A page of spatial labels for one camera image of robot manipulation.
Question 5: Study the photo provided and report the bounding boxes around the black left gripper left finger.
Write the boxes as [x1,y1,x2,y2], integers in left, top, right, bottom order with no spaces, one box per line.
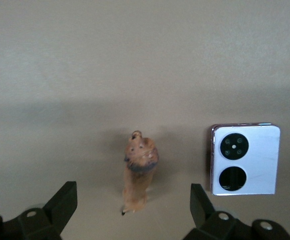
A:
[0,181,78,240]

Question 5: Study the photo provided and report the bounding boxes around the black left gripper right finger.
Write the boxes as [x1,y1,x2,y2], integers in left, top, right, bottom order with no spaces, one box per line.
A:
[183,183,290,240]

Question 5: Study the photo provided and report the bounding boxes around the lilac flip phone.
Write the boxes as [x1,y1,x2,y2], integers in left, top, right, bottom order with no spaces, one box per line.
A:
[208,122,281,196]

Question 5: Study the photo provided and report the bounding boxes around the brown lion figurine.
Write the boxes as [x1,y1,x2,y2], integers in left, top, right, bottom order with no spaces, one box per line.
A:
[121,130,159,217]

